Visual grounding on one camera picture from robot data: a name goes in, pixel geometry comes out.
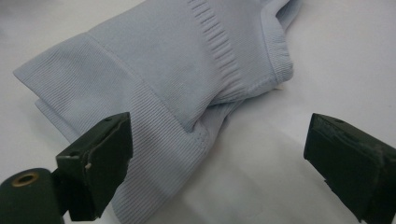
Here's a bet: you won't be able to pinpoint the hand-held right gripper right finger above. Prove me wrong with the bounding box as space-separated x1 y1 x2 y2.
304 113 396 224

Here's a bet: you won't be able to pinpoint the light blue knit garment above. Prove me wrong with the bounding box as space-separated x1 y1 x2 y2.
12 0 304 224

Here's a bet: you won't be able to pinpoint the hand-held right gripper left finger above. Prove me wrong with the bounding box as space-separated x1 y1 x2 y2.
50 112 134 222

